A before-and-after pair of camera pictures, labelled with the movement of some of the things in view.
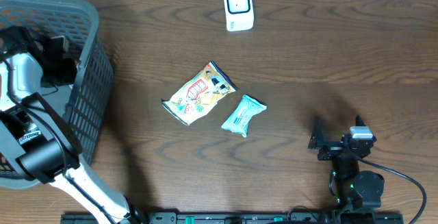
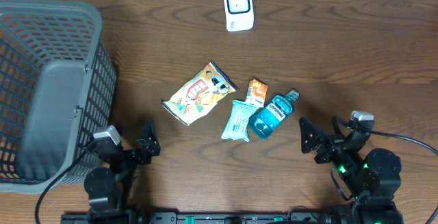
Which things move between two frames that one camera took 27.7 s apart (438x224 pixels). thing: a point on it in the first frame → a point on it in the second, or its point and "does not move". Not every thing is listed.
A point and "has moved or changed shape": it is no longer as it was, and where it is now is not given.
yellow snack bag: x=199 y=94 does not move
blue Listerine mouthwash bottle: x=31 y=130 → x=265 y=120
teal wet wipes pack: x=238 y=122 has moved or changed shape
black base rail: x=344 y=217 does not move
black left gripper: x=69 y=62 → x=142 y=157
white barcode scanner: x=238 y=7 does not move
